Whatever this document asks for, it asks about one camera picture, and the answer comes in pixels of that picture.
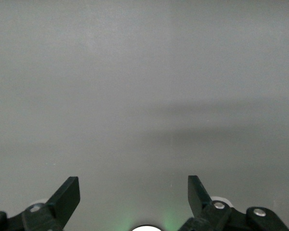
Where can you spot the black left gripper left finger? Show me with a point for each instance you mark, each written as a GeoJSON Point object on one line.
{"type": "Point", "coordinates": [62, 199]}

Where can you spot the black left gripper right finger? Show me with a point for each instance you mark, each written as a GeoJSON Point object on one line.
{"type": "Point", "coordinates": [197, 195]}

